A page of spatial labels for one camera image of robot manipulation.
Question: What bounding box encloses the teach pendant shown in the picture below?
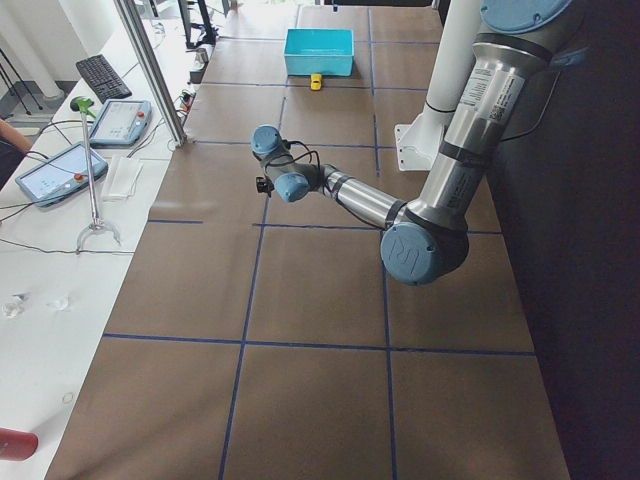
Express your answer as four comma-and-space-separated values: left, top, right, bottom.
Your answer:
15, 142, 89, 208
89, 99, 152, 148

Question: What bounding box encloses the yellow beetle toy car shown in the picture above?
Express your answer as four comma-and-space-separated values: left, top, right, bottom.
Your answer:
310, 73, 323, 91

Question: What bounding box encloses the aluminium frame post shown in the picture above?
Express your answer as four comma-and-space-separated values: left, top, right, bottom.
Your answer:
114, 0, 187, 148

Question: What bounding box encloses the metal reacher grabber tool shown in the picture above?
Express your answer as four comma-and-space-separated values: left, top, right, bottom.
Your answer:
70, 96, 121, 255

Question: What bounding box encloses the light blue plastic bin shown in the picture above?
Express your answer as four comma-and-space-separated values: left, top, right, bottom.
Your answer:
284, 28, 355, 77

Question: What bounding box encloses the black computer keyboard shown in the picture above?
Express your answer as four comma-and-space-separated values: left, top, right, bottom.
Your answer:
76, 54, 132, 103

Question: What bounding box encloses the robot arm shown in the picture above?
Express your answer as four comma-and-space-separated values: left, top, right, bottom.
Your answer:
251, 1, 586, 285

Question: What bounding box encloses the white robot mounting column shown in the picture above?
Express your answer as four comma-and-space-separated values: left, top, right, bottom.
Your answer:
394, 0, 481, 171

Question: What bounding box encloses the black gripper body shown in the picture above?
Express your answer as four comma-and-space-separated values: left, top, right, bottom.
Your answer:
255, 176, 271, 196

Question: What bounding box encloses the brown paper table cover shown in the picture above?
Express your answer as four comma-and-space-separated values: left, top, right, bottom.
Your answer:
47, 5, 568, 479

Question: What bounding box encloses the teach pendant far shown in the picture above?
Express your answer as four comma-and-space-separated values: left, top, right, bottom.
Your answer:
89, 99, 152, 148

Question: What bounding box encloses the red cylinder object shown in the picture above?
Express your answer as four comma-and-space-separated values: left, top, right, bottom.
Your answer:
0, 428, 39, 461

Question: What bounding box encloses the white folded cloth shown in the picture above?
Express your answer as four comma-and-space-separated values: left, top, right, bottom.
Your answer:
102, 155, 143, 201

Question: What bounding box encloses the teach pendant near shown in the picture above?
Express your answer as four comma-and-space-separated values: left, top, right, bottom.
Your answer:
15, 142, 89, 208

